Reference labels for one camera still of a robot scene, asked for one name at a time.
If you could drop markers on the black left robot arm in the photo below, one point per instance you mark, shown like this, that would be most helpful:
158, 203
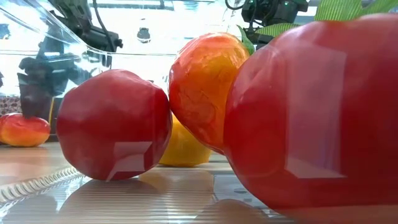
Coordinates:
37, 93

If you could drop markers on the red strawberry with green top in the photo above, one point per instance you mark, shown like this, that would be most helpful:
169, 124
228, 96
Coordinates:
112, 124
311, 124

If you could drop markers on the clear plastic container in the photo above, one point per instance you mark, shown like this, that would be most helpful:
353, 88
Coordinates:
186, 199

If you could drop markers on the white spiral-bound paper pad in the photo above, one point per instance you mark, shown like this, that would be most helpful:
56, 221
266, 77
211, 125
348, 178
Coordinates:
31, 186

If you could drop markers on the red-orange round tomato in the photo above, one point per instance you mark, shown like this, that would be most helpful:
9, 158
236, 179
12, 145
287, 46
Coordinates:
25, 132

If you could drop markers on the orange bell pepper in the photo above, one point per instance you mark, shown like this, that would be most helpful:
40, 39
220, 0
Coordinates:
202, 93

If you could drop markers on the yellow oval lemon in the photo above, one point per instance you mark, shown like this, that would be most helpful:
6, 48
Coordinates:
183, 149

